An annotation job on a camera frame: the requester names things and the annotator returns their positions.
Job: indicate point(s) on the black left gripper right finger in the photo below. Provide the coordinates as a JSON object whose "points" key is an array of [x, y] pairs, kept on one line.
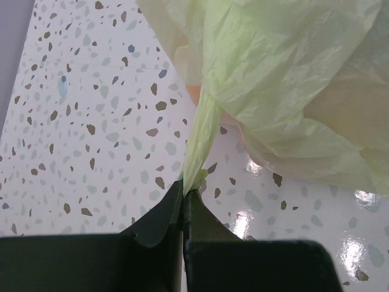
{"points": [[217, 260]]}

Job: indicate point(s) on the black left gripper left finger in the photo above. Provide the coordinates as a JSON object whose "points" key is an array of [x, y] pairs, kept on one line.
{"points": [[144, 257]]}

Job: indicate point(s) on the pale green avocado-print plastic bag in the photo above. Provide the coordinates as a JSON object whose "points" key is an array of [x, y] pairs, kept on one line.
{"points": [[306, 82]]}

